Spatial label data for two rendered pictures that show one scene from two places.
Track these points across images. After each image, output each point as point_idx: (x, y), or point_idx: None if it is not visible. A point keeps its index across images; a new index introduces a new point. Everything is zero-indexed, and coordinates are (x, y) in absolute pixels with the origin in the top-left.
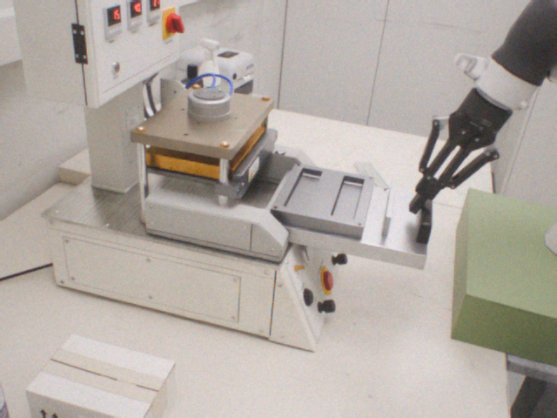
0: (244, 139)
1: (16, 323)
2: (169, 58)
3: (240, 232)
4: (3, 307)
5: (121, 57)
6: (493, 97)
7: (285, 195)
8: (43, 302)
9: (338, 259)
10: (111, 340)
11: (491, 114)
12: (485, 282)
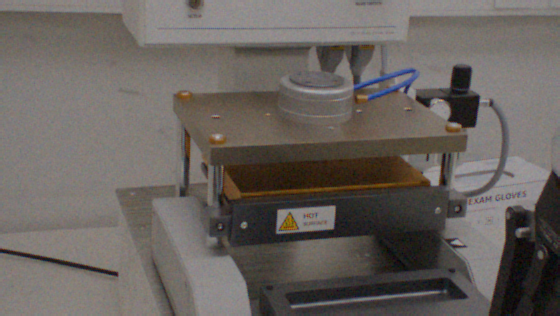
0: (279, 153)
1: (31, 315)
2: (366, 31)
3: (184, 295)
4: (50, 295)
5: None
6: (552, 162)
7: (321, 285)
8: (84, 313)
9: None
10: None
11: (556, 212)
12: None
